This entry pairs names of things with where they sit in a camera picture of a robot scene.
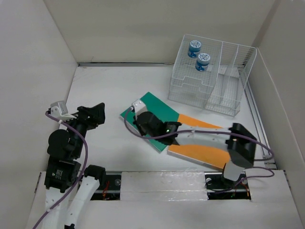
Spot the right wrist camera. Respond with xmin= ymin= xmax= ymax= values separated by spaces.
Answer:
xmin=132 ymin=99 xmax=148 ymax=118

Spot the blue white jar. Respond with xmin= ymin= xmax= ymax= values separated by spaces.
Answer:
xmin=195 ymin=53 xmax=211 ymax=72
xmin=188 ymin=40 xmax=202 ymax=58

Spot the orange notebook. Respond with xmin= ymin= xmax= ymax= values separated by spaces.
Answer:
xmin=167 ymin=114 xmax=230 ymax=169

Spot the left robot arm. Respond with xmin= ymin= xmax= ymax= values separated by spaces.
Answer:
xmin=35 ymin=101 xmax=106 ymax=229

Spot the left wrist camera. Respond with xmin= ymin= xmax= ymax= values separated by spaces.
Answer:
xmin=47 ymin=101 xmax=77 ymax=121

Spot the white wire desk organizer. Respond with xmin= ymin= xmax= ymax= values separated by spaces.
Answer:
xmin=168 ymin=34 xmax=257 ymax=117

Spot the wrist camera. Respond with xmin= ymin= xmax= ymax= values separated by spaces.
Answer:
xmin=132 ymin=99 xmax=148 ymax=118
xmin=47 ymin=101 xmax=77 ymax=121

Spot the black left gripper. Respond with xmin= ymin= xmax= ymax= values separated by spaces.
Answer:
xmin=63 ymin=102 xmax=105 ymax=157

